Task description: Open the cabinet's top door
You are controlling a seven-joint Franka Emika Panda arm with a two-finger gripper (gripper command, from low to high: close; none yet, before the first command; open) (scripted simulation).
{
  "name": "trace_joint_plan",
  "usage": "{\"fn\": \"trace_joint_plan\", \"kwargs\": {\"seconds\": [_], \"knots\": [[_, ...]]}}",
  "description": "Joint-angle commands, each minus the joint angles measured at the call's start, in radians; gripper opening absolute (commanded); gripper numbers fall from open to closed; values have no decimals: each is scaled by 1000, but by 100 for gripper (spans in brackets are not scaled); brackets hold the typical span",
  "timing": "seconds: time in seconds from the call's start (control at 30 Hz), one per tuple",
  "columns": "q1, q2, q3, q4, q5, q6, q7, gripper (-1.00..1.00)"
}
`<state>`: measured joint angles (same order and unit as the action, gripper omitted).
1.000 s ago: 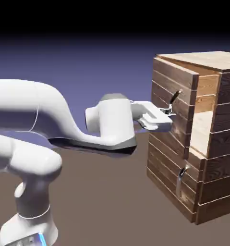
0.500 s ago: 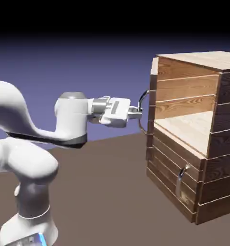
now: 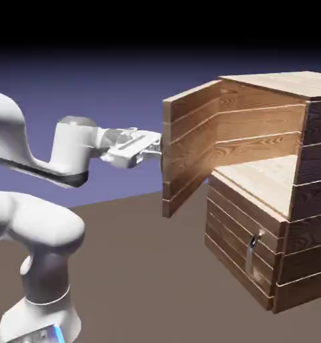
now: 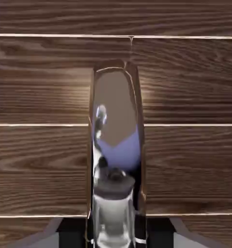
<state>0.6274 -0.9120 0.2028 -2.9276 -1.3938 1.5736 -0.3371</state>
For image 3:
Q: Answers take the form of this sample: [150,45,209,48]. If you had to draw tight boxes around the wooden cabinet door with handle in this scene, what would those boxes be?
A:
[203,171,287,312]

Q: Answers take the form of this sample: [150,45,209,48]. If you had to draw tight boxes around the curved silver door handle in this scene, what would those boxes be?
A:
[245,229,265,275]

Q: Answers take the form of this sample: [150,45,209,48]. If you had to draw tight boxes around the light wood cabinet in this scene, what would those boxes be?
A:
[203,70,321,314]

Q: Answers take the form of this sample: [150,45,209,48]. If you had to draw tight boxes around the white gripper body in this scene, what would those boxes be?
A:
[100,129,163,169]

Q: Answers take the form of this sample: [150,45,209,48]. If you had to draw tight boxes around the wooden cabinet door without visible handle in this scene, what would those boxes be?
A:
[162,79,223,218]

